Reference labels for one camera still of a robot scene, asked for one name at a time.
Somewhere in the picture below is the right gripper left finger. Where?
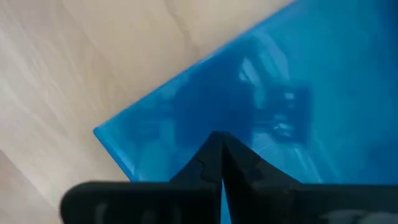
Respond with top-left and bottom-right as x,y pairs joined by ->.
60,132 -> 224,224

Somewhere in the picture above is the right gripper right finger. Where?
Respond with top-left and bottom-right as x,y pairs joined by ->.
222,134 -> 398,224

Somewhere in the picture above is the blue plastic case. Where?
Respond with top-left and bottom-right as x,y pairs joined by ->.
93,0 -> 398,224

